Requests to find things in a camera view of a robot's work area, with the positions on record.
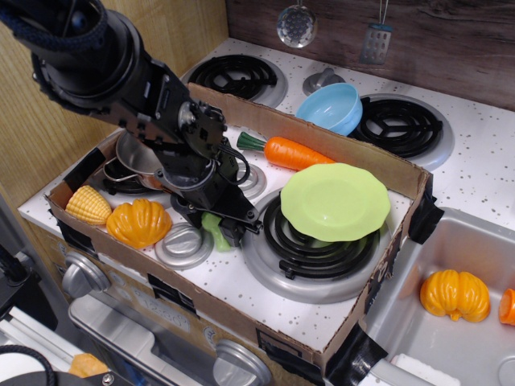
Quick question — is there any silver oven knob left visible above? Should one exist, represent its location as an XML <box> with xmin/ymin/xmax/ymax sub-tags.
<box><xmin>62</xmin><ymin>252</ymin><xmax>110</xmax><ymax>298</ymax></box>

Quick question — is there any silver stove knob centre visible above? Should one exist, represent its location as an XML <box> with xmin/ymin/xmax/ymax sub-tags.
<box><xmin>237</xmin><ymin>162</ymin><xmax>267</xmax><ymax>200</ymax></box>

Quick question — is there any yellow toy corn cob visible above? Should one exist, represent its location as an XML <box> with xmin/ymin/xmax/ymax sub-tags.
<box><xmin>65</xmin><ymin>185</ymin><xmax>112</xmax><ymax>225</ymax></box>

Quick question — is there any orange toy carrot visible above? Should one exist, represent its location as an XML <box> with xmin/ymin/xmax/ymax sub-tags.
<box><xmin>237</xmin><ymin>132</ymin><xmax>335</xmax><ymax>171</ymax></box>

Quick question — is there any back right black burner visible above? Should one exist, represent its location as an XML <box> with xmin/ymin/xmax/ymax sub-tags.
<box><xmin>349</xmin><ymin>93</ymin><xmax>455</xmax><ymax>171</ymax></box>

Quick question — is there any silver stove knob front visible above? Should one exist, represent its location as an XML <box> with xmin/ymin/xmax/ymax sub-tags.
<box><xmin>154</xmin><ymin>222</ymin><xmax>214</xmax><ymax>270</ymax></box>

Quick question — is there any silver strainer ladle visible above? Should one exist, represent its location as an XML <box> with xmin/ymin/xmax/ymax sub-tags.
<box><xmin>276</xmin><ymin>1</ymin><xmax>318</xmax><ymax>48</ymax></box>

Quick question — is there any silver stove knob back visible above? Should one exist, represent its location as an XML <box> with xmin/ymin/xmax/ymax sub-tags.
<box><xmin>303</xmin><ymin>68</ymin><xmax>345</xmax><ymax>96</ymax></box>

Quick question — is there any silver toy sink basin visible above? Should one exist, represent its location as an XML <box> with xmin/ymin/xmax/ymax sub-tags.
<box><xmin>365</xmin><ymin>208</ymin><xmax>514</xmax><ymax>385</ymax></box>

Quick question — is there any orange toy piece bottom left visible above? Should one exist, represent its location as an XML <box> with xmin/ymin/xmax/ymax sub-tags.
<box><xmin>68</xmin><ymin>353</ymin><xmax>109</xmax><ymax>378</ymax></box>

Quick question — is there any grey toy spatula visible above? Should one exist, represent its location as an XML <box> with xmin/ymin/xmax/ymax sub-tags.
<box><xmin>359</xmin><ymin>0</ymin><xmax>393</xmax><ymax>65</ymax></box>

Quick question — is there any black cable bottom left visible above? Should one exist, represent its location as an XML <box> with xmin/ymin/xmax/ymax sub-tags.
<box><xmin>0</xmin><ymin>344</ymin><xmax>57</xmax><ymax>386</ymax></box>

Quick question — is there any light green plastic plate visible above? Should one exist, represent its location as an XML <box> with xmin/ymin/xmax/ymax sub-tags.
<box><xmin>280</xmin><ymin>163</ymin><xmax>391</xmax><ymax>242</ymax></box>

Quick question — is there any silver oven knob right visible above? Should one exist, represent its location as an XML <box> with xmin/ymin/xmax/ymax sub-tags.
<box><xmin>212</xmin><ymin>339</ymin><xmax>272</xmax><ymax>386</ymax></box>

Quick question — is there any silver oven door handle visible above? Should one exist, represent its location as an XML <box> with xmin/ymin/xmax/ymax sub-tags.
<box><xmin>68</xmin><ymin>295</ymin><xmax>198</xmax><ymax>385</ymax></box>

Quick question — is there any silver oven knob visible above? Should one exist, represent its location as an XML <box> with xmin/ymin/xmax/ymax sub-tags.
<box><xmin>62</xmin><ymin>252</ymin><xmax>110</xmax><ymax>298</ymax></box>
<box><xmin>212</xmin><ymin>339</ymin><xmax>272</xmax><ymax>386</ymax></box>

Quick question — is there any orange toy pumpkin in sink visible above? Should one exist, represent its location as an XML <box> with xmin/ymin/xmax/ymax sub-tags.
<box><xmin>419</xmin><ymin>269</ymin><xmax>491</xmax><ymax>322</ymax></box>

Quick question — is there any front right black burner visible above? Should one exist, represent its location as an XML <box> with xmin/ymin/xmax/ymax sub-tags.
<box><xmin>241</xmin><ymin>187</ymin><xmax>393</xmax><ymax>305</ymax></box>

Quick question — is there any back left black burner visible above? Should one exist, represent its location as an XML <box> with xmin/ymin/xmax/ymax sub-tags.
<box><xmin>182</xmin><ymin>55</ymin><xmax>288</xmax><ymax>108</ymax></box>

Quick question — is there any brown cardboard fence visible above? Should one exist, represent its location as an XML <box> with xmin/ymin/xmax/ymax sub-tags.
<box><xmin>47</xmin><ymin>85</ymin><xmax>437</xmax><ymax>385</ymax></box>

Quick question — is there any green toy broccoli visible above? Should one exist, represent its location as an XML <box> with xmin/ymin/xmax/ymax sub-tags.
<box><xmin>201</xmin><ymin>212</ymin><xmax>231</xmax><ymax>253</ymax></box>

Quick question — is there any orange toy piece at edge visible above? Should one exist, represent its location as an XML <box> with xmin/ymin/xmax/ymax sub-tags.
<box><xmin>498</xmin><ymin>289</ymin><xmax>515</xmax><ymax>326</ymax></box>

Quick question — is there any silver stove knob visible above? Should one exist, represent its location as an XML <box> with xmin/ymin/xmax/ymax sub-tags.
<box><xmin>154</xmin><ymin>222</ymin><xmax>214</xmax><ymax>270</ymax></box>
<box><xmin>237</xmin><ymin>162</ymin><xmax>267</xmax><ymax>200</ymax></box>
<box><xmin>303</xmin><ymin>68</ymin><xmax>345</xmax><ymax>96</ymax></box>

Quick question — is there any stainless steel pot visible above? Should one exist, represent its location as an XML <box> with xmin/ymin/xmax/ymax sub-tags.
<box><xmin>103</xmin><ymin>133</ymin><xmax>163</xmax><ymax>191</ymax></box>

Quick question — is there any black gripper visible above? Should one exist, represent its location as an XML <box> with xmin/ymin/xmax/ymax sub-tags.
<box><xmin>154</xmin><ymin>138</ymin><xmax>261</xmax><ymax>248</ymax></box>

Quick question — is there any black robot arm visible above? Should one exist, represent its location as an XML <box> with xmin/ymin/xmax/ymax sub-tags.
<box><xmin>1</xmin><ymin>1</ymin><xmax>262</xmax><ymax>246</ymax></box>

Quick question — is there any black burner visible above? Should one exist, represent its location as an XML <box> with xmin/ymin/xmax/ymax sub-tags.
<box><xmin>182</xmin><ymin>55</ymin><xmax>288</xmax><ymax>108</ymax></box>
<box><xmin>241</xmin><ymin>187</ymin><xmax>393</xmax><ymax>305</ymax></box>
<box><xmin>87</xmin><ymin>158</ymin><xmax>171</xmax><ymax>209</ymax></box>
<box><xmin>349</xmin><ymin>93</ymin><xmax>455</xmax><ymax>171</ymax></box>

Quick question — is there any front left black burner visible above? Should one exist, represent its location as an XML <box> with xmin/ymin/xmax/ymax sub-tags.
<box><xmin>87</xmin><ymin>158</ymin><xmax>171</xmax><ymax>209</ymax></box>

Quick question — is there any light blue plastic bowl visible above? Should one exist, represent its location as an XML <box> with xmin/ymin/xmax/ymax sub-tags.
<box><xmin>295</xmin><ymin>83</ymin><xmax>363</xmax><ymax>136</ymax></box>

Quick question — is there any orange toy pumpkin half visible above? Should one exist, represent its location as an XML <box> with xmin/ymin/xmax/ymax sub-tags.
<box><xmin>106</xmin><ymin>199</ymin><xmax>173</xmax><ymax>248</ymax></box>

